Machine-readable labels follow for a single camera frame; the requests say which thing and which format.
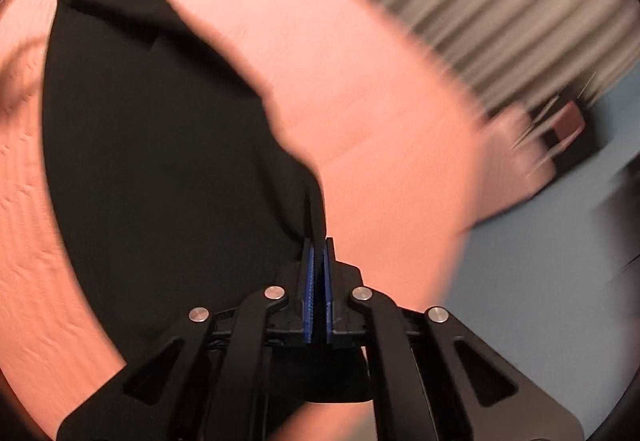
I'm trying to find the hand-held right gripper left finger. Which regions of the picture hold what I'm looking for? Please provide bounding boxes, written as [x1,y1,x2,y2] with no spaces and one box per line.
[56,237,326,441]

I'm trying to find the black pants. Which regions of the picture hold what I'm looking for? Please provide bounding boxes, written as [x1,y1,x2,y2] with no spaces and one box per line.
[42,0,373,404]

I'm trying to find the pink hard-shell suitcase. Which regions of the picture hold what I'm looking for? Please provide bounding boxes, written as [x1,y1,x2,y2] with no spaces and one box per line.
[546,100,587,144]

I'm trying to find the pink quilted bed cover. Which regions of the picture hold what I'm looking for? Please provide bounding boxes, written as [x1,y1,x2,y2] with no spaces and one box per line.
[0,0,556,439]

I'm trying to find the beige pleated curtain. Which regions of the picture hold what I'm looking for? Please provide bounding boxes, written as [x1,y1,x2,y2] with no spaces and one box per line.
[295,0,637,117]

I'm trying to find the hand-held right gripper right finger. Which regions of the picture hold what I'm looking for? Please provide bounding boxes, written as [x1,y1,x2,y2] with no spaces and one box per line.
[324,237,586,441]

